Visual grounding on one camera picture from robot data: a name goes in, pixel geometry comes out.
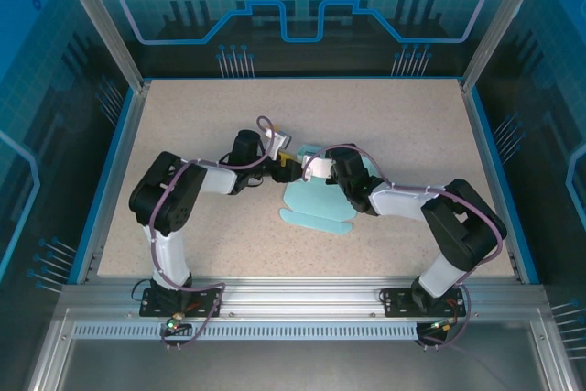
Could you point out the aluminium mounting rail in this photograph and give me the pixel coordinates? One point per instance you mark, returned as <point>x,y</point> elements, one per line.
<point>297,299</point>

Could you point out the connector with green LED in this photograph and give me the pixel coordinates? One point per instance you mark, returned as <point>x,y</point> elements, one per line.
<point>440,326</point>
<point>173,324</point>

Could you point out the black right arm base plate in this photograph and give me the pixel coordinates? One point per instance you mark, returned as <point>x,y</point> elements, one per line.
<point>393,304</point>

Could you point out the light blue paper box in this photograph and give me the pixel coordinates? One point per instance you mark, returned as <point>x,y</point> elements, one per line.
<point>316,203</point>

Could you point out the aluminium frame post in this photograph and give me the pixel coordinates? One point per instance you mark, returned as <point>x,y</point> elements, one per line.
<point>505,20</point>
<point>104,20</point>

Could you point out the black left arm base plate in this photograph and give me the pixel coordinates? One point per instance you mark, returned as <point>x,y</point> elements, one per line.
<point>208,304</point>

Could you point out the aluminium side rail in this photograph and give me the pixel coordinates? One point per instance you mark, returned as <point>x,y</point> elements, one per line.
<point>131,134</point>
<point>476,134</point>

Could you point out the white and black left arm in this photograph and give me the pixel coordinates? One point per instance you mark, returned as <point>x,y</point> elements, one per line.
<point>178,208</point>

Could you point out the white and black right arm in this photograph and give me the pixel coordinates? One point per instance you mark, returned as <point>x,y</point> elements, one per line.
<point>462,226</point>

